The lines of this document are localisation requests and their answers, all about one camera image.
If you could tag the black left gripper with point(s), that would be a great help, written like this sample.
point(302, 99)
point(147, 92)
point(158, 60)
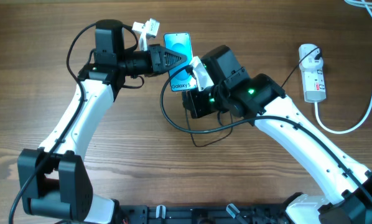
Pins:
point(157, 60)

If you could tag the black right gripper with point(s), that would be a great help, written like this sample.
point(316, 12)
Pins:
point(198, 108)

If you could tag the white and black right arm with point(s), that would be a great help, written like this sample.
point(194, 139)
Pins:
point(346, 185)

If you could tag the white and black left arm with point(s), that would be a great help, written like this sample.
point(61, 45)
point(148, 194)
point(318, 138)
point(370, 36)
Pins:
point(53, 178)

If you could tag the white USB charger plug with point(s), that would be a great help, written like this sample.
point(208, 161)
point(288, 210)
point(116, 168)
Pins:
point(310, 57)

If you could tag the white power strip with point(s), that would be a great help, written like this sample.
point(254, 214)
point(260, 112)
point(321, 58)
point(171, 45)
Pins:
point(313, 85)

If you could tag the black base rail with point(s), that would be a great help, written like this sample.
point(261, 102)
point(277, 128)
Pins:
point(253, 214)

